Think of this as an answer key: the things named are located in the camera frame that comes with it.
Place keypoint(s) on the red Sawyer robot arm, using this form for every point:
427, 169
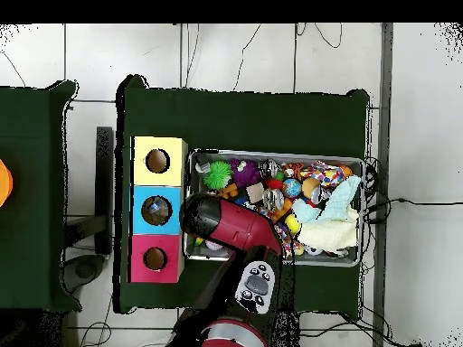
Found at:
235, 224

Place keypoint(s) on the green spiky rubber ball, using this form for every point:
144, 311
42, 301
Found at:
217, 175

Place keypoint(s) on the small wooden cube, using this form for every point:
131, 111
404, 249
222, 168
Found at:
255, 192

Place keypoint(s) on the dark green tablecloth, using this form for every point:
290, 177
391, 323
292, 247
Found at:
253, 119

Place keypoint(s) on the purple monster toy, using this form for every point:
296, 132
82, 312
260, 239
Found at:
246, 173

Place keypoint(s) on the blue globe ball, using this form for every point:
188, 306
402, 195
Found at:
291, 188

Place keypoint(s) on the crumpled polka dot cloth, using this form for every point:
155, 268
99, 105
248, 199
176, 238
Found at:
325, 173

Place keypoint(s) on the shallow clear mesh bin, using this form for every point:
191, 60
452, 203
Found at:
289, 156

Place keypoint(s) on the wooden box with three holes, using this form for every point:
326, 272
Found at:
173, 224

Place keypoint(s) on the yellow ball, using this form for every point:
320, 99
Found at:
292, 224

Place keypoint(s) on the cream waffle cloth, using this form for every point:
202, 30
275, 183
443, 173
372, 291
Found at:
329, 233

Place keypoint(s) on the mint green waffle cloth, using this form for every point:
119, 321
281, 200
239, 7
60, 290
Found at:
340, 198

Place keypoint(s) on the neighbouring green covered table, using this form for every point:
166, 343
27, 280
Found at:
29, 217

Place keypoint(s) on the orange round object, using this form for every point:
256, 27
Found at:
4, 184

